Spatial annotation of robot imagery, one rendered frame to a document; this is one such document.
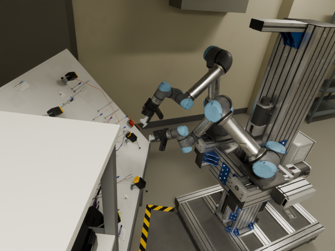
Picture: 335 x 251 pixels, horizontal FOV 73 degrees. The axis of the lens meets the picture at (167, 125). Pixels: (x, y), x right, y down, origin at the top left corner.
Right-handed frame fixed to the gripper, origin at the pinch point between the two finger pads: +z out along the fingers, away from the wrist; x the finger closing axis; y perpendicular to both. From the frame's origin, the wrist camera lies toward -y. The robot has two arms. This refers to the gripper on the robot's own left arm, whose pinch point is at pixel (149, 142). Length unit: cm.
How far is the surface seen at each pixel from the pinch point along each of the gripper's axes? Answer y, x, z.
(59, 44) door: 135, 0, 111
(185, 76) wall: 103, -174, 58
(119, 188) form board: -27.3, 36.3, -0.7
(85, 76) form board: 57, 33, 22
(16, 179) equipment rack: -11, 117, -76
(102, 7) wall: 168, -34, 65
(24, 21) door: 151, 33, 112
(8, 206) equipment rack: -15, 119, -80
